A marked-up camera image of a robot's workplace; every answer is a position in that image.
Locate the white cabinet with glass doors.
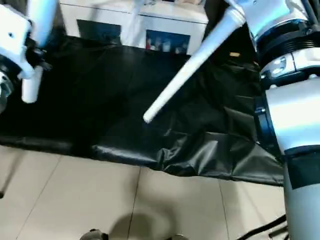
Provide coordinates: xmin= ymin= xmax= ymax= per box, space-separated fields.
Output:
xmin=59 ymin=0 xmax=210 ymax=56

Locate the white plastic table leg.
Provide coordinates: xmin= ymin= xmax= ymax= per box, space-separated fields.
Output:
xmin=143 ymin=0 xmax=248 ymax=124
xmin=21 ymin=0 xmax=60 ymax=104
xmin=124 ymin=0 xmax=145 ymax=48

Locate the black mat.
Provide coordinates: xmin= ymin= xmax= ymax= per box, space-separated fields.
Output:
xmin=0 ymin=34 xmax=286 ymax=187

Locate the black robot foot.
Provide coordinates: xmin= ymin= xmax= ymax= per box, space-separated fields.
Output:
xmin=81 ymin=228 xmax=111 ymax=240

